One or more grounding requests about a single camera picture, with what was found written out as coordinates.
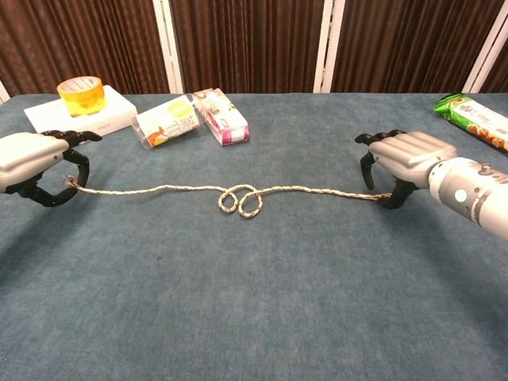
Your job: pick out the white rectangular box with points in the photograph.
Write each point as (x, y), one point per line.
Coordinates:
(107, 117)

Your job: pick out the brown pleated folding screen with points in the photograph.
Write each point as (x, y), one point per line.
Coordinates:
(250, 43)

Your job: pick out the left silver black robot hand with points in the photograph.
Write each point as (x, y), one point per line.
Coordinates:
(28, 156)

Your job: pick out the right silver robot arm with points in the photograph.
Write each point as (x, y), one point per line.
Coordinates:
(472, 194)

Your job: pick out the green snack bag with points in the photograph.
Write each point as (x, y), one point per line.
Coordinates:
(476, 119)

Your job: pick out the yellow tape roll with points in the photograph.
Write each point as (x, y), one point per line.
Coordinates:
(82, 98)

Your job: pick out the pink floral tissue pack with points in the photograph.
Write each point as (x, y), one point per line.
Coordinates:
(224, 119)

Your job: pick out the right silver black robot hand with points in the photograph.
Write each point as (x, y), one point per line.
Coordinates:
(412, 155)

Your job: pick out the blue table cloth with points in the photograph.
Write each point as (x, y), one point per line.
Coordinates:
(254, 278)

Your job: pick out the white orange tea carton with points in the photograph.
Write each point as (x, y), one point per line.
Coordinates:
(168, 123)

